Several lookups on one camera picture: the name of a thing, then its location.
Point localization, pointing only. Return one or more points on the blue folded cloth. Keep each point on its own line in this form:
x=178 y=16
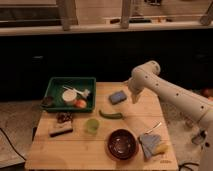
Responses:
x=149 y=143

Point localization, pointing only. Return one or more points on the brown textured object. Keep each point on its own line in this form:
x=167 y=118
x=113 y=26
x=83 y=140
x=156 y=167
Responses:
x=64 y=117

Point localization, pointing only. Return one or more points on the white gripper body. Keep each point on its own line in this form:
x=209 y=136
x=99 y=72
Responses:
x=135 y=93

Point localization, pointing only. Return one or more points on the white round container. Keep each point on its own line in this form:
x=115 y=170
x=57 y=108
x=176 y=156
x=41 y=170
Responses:
x=69 y=97

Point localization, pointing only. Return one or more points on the green plastic tray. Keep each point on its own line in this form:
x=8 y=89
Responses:
x=55 y=90

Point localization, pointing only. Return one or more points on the metal fork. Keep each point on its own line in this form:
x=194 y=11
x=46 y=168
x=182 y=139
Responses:
x=153 y=128

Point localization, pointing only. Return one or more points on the dark red bowl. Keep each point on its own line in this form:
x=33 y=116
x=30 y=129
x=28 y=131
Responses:
x=122 y=145

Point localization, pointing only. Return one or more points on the blue sponge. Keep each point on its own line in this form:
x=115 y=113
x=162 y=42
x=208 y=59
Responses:
x=117 y=97

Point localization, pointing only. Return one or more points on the green plastic cup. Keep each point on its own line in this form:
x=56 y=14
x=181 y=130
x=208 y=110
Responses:
x=91 y=126

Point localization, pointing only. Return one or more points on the grey black eraser block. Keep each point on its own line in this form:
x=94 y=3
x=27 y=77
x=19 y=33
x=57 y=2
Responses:
x=60 y=128

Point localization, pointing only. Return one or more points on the yellow banana toy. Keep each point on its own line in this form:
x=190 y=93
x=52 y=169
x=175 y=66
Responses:
x=160 y=149

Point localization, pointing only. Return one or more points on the white plastic utensil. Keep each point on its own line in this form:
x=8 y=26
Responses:
x=84 y=93

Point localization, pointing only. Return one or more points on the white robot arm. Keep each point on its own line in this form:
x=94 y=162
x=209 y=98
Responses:
x=197 y=108

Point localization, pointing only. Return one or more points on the orange fruit toy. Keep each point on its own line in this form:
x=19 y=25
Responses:
x=80 y=103

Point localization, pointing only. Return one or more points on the dark small cup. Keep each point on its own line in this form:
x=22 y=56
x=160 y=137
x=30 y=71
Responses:
x=47 y=101

